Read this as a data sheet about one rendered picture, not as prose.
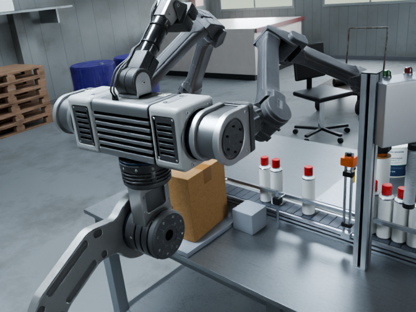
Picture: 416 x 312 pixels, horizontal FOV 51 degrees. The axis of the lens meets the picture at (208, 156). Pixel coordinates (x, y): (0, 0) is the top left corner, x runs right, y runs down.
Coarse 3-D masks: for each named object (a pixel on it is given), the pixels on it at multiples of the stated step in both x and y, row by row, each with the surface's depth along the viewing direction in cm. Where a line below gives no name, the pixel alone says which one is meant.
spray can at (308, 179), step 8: (304, 168) 168; (312, 168) 166; (304, 176) 168; (312, 176) 167; (304, 184) 168; (312, 184) 168; (304, 192) 170; (312, 192) 169; (304, 208) 172; (312, 208) 171
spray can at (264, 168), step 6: (264, 156) 181; (264, 162) 179; (264, 168) 180; (264, 174) 180; (264, 180) 181; (270, 180) 182; (264, 186) 183; (270, 186) 183; (264, 192) 184; (264, 198) 185; (270, 198) 185
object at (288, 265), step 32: (256, 160) 243; (288, 160) 239; (320, 160) 235; (288, 192) 204; (320, 192) 201; (192, 256) 162; (224, 256) 160; (256, 256) 159; (288, 256) 157; (320, 256) 155; (352, 256) 154; (256, 288) 142; (288, 288) 141; (320, 288) 139; (352, 288) 138; (384, 288) 137
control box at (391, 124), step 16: (384, 80) 122; (400, 80) 121; (384, 96) 120; (400, 96) 121; (384, 112) 122; (400, 112) 123; (384, 128) 123; (400, 128) 124; (384, 144) 125; (400, 144) 126
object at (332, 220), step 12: (228, 192) 198; (240, 192) 197; (252, 192) 196; (264, 204) 184; (288, 204) 183; (300, 216) 173; (312, 216) 172; (324, 216) 171; (336, 216) 170; (384, 240) 153
